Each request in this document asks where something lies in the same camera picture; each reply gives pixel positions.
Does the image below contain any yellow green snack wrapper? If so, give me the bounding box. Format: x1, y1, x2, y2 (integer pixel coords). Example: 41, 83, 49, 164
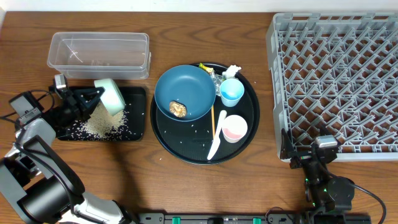
198, 63, 214, 75

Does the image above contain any crumpled white tissue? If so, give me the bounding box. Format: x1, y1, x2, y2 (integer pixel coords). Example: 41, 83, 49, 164
222, 65, 241, 79

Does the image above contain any white plastic knife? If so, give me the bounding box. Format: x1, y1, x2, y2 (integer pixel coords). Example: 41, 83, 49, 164
207, 110, 227, 161

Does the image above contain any white pink cup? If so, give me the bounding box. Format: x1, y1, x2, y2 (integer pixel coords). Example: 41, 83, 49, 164
221, 114, 248, 143

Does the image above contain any light blue cup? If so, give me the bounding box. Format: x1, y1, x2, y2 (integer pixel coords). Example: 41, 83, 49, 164
220, 78, 244, 107

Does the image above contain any clear plastic wrapper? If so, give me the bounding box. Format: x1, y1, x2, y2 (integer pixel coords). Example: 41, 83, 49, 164
210, 71, 224, 96

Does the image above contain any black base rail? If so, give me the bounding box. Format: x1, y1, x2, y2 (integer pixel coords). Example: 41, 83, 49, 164
138, 212, 373, 224

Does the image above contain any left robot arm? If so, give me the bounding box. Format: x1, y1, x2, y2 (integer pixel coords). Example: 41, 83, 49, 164
1, 87, 140, 223

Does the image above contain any brown food piece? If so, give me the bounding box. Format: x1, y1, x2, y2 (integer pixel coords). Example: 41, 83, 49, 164
169, 101, 187, 118

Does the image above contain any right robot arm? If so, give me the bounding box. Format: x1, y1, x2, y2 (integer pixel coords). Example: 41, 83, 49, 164
280, 128, 354, 223

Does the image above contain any clear plastic storage bin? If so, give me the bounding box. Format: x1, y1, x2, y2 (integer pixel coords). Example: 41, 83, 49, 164
47, 32, 151, 80

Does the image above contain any mint green bowl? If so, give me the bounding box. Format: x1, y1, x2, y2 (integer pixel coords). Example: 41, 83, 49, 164
94, 78, 126, 116

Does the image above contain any black rectangular tray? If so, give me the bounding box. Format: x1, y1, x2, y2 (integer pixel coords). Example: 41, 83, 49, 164
58, 86, 146, 141

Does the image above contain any round black serving tray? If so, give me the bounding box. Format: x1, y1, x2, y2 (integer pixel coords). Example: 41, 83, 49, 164
150, 73, 260, 165

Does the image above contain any wooden chopstick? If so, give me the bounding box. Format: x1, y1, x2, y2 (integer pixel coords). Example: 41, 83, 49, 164
211, 105, 215, 139

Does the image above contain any grey dishwasher rack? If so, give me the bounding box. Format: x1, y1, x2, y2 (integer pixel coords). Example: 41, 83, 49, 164
266, 12, 397, 162

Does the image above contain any pile of white rice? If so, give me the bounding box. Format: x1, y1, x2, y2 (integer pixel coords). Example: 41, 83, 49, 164
59, 103, 141, 141

